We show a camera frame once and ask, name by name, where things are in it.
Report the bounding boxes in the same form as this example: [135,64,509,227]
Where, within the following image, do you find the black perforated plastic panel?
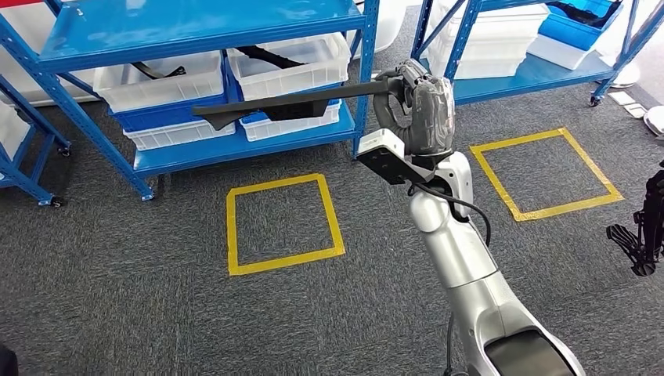
[192,78,395,132]

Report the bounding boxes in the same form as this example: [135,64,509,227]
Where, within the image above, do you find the white plastic crate stack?
[428,0,551,81]

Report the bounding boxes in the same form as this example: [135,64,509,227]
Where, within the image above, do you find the white round stand base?
[596,61,643,90]

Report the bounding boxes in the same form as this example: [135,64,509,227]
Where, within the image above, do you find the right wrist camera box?
[355,128,429,186]

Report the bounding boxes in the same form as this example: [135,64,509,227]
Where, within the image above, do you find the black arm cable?
[406,183,493,376]

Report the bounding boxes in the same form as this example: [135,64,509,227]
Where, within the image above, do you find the black curved plastic part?
[236,45,307,70]
[547,1,621,28]
[129,61,186,81]

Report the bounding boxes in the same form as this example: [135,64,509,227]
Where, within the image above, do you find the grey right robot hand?
[386,58,457,157]

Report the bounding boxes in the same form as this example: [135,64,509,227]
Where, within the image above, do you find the idle robot black legs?
[605,161,664,277]

